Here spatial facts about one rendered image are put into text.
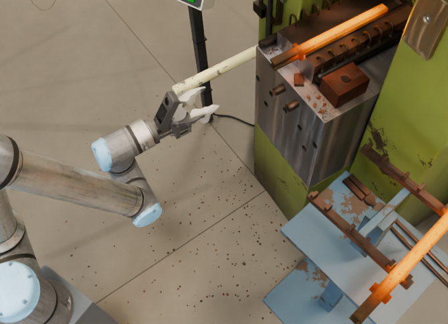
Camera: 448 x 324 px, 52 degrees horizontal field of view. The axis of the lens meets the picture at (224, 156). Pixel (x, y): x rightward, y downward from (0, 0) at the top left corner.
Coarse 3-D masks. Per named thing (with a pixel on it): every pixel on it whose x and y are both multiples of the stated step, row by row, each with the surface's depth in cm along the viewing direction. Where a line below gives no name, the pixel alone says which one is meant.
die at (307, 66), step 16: (352, 0) 157; (368, 0) 156; (384, 0) 154; (400, 0) 153; (320, 16) 154; (336, 16) 152; (352, 16) 151; (384, 16) 151; (400, 16) 151; (288, 32) 151; (304, 32) 149; (320, 32) 149; (352, 32) 147; (384, 32) 148; (288, 48) 151; (320, 48) 144; (336, 48) 145; (352, 48) 145; (304, 64) 146; (320, 64) 142
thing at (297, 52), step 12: (372, 12) 150; (384, 12) 151; (348, 24) 148; (360, 24) 149; (324, 36) 146; (336, 36) 147; (300, 48) 143; (312, 48) 144; (276, 60) 141; (288, 60) 144; (300, 60) 144
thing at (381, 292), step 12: (444, 216) 111; (432, 228) 110; (444, 228) 110; (420, 240) 109; (432, 240) 109; (420, 252) 107; (408, 264) 106; (396, 276) 105; (372, 288) 104; (384, 288) 103; (372, 300) 101; (384, 300) 103; (360, 312) 100
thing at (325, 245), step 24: (336, 192) 146; (312, 216) 142; (360, 216) 141; (312, 240) 138; (336, 240) 138; (384, 240) 137; (408, 240) 137; (336, 264) 134; (360, 264) 134; (432, 264) 133; (360, 288) 130; (384, 312) 127
